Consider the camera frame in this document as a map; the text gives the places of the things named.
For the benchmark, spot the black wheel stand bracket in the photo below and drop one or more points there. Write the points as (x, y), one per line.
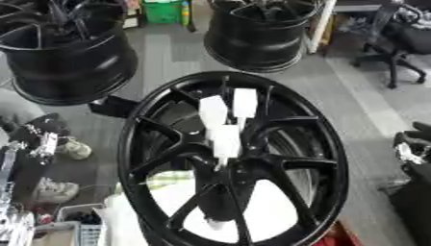
(115, 106)

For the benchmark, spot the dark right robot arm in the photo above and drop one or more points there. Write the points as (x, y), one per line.
(414, 208)

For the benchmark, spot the black spoked wheel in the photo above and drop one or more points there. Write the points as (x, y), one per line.
(168, 150)

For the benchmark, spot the white post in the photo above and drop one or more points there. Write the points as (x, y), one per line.
(321, 25)

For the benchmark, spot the red object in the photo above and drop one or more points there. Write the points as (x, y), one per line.
(337, 238)

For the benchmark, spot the black wheel rim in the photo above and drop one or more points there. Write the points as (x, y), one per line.
(67, 64)
(258, 41)

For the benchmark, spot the white cloth bag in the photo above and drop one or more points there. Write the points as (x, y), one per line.
(275, 211)

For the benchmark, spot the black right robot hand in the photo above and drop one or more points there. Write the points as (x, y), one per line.
(418, 134)

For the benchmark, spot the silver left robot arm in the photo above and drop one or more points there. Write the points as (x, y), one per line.
(12, 198)

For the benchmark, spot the pale plastic basket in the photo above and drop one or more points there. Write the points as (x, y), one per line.
(84, 229)

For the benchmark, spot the green box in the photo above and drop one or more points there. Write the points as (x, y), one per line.
(161, 12)

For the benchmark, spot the white pin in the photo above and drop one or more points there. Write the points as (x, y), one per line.
(213, 110)
(226, 142)
(245, 102)

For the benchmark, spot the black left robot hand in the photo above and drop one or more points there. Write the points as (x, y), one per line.
(42, 126)

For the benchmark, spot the black office chair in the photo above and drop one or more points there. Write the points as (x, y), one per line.
(401, 38)

